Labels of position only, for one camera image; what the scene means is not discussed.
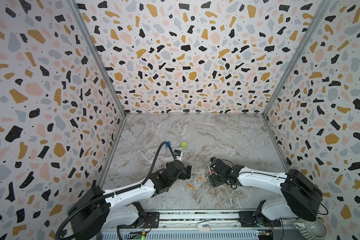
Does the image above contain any white red remote control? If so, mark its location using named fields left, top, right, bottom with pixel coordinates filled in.
left=209, top=167, right=215, bottom=176

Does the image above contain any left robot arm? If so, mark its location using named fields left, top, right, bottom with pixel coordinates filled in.
left=55, top=160, right=192, bottom=240

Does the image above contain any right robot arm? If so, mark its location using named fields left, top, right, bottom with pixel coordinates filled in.
left=209, top=157, right=323, bottom=225

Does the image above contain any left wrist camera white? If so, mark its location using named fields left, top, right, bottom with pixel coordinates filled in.
left=174, top=150, right=182, bottom=161

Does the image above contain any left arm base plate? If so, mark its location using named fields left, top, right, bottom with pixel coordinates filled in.
left=131, top=212, right=160, bottom=229

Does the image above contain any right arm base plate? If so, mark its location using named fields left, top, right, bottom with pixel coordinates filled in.
left=239, top=211, right=282, bottom=228

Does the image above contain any aluminium mounting rail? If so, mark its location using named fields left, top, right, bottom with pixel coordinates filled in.
left=98, top=209, right=295, bottom=240

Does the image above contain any black corrugated cable conduit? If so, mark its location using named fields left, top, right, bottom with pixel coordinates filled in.
left=55, top=141, right=176, bottom=240

